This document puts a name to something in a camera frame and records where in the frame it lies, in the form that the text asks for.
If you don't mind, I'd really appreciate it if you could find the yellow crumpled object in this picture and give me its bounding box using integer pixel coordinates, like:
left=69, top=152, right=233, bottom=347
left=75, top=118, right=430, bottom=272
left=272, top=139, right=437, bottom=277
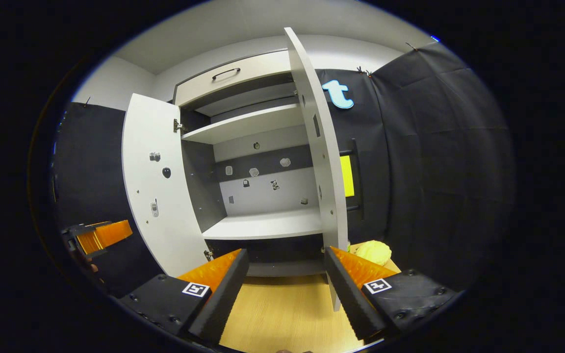
left=354, top=240, right=392, bottom=266

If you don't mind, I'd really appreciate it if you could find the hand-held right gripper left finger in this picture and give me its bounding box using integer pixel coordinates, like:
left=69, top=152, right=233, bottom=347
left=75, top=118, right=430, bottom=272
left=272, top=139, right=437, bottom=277
left=118, top=249, right=250, bottom=345

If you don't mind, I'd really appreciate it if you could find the grey cabinet drawer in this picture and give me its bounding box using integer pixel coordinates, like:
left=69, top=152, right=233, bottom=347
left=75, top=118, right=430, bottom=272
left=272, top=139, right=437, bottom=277
left=173, top=49, right=293, bottom=106

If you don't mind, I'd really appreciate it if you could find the grey double-door shoe cabinet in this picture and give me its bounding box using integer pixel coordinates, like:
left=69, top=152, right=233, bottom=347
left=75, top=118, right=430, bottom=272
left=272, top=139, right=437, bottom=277
left=172, top=49, right=328, bottom=278

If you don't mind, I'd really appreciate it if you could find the grey cabinet door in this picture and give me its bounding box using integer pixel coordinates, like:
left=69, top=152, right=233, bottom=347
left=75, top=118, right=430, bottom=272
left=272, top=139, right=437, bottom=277
left=283, top=27, right=364, bottom=312
left=121, top=93, right=212, bottom=278

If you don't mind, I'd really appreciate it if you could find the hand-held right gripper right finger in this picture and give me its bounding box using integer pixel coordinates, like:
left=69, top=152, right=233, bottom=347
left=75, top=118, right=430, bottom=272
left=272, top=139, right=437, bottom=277
left=324, top=246, right=460, bottom=342

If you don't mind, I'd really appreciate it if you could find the black backdrop cloth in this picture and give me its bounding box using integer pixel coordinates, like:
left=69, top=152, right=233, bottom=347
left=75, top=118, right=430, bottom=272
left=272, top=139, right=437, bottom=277
left=52, top=42, right=516, bottom=297

